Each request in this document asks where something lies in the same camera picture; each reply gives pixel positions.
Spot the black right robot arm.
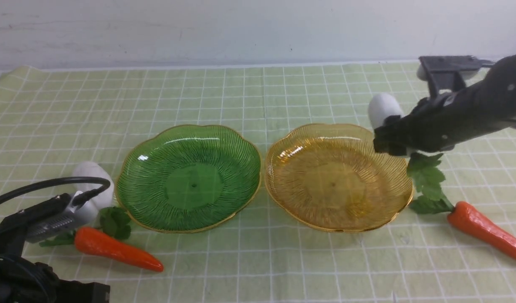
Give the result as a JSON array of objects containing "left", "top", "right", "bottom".
[{"left": 368, "top": 54, "right": 516, "bottom": 157}]

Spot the green plastic plate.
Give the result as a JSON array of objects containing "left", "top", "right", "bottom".
[{"left": 114, "top": 125, "right": 262, "bottom": 234}]

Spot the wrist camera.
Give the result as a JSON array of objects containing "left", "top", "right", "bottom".
[
  {"left": 26, "top": 191, "right": 99, "bottom": 243},
  {"left": 416, "top": 55, "right": 495, "bottom": 98}
]

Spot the amber plastic plate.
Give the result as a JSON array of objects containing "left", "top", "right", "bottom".
[{"left": 263, "top": 123, "right": 415, "bottom": 233}]

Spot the white radish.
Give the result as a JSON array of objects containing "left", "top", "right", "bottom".
[
  {"left": 368, "top": 93, "right": 454, "bottom": 215},
  {"left": 71, "top": 161, "right": 132, "bottom": 241}
]

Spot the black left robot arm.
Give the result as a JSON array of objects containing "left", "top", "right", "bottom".
[{"left": 0, "top": 194, "right": 111, "bottom": 303}]

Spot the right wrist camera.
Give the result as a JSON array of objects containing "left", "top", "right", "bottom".
[{"left": 416, "top": 55, "right": 495, "bottom": 98}]

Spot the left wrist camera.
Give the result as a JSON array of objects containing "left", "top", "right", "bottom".
[{"left": 26, "top": 191, "right": 99, "bottom": 243}]

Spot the orange carrot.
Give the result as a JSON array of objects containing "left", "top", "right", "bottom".
[
  {"left": 39, "top": 227, "right": 164, "bottom": 272},
  {"left": 447, "top": 201, "right": 516, "bottom": 260}
]

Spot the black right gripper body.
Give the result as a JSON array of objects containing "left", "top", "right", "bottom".
[{"left": 404, "top": 86, "right": 516, "bottom": 153}]

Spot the green checked tablecloth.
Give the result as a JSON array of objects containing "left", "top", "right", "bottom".
[{"left": 0, "top": 61, "right": 516, "bottom": 303}]

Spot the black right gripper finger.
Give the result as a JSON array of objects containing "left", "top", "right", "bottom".
[
  {"left": 374, "top": 114, "right": 414, "bottom": 139},
  {"left": 373, "top": 137, "right": 410, "bottom": 157}
]

